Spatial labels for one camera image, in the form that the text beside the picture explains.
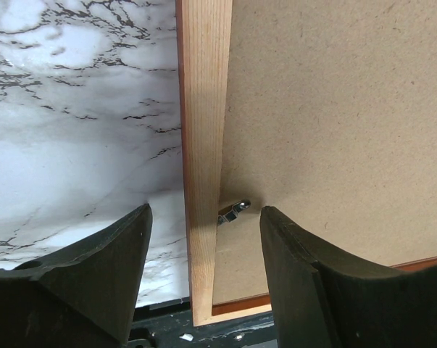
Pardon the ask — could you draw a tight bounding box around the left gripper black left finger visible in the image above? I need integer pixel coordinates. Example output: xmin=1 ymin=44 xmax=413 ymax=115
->
xmin=0 ymin=204 xmax=153 ymax=347

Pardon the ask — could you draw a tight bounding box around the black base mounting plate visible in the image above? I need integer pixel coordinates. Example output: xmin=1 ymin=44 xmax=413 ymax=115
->
xmin=127 ymin=299 xmax=278 ymax=348

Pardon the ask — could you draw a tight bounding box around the brown fibreboard backing board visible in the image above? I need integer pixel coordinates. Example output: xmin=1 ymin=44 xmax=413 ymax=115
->
xmin=213 ymin=1 xmax=437 ymax=304

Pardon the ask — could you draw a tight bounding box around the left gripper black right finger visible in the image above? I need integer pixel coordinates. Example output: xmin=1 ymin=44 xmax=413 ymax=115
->
xmin=259 ymin=207 xmax=437 ymax=347

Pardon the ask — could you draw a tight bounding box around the orange wooden picture frame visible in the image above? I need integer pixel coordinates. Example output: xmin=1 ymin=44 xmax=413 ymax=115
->
xmin=176 ymin=1 xmax=437 ymax=326

